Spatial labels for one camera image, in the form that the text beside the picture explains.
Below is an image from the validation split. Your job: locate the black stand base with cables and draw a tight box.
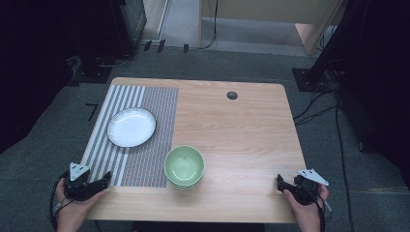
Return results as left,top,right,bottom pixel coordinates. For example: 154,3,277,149
291,59,347,94

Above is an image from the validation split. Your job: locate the black stand base plate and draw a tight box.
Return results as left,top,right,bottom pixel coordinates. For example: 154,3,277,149
71,57,113,85

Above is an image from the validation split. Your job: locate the black cabinet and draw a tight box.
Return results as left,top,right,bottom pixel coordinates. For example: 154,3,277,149
75,0,148,62

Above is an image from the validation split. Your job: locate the person's right hand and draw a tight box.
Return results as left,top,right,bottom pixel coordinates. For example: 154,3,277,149
282,184,330,232

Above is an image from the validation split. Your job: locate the white round plate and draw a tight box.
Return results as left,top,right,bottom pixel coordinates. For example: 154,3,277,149
106,106,158,149

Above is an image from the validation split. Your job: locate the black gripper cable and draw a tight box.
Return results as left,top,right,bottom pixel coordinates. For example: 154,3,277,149
303,183,327,232
48,171,75,232

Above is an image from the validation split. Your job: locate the black tape floor mark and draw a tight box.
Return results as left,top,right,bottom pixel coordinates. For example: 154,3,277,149
84,102,99,122

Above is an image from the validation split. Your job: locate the black floor cable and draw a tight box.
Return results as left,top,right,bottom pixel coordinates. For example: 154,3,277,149
334,102,356,232
292,91,339,122

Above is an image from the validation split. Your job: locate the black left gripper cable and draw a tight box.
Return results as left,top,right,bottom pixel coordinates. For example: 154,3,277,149
48,171,75,232

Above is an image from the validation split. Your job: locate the black hanging cable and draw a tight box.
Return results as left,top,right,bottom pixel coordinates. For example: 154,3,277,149
198,0,220,50

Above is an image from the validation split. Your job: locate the light wooden cabinet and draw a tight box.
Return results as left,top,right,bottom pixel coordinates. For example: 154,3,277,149
198,0,351,57

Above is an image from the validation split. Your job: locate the grey striped woven placemat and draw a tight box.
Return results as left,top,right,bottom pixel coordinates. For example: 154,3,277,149
79,84,180,189

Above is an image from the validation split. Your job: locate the person's left hand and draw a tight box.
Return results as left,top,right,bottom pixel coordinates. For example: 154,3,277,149
55,187,107,232

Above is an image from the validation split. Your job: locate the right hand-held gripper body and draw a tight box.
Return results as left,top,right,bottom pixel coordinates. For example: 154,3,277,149
289,168,330,206

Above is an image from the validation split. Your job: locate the black curtain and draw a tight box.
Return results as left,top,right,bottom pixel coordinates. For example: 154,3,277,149
0,0,85,155
310,0,410,191

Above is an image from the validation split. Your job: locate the green bowl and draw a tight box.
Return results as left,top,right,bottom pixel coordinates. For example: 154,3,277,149
168,180,202,190
163,145,206,184
165,173,205,188

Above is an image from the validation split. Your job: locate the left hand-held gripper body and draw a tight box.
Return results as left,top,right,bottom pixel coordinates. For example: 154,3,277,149
63,161,98,202

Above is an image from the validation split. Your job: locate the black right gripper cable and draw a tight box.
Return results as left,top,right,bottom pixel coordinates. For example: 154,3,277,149
303,183,327,232

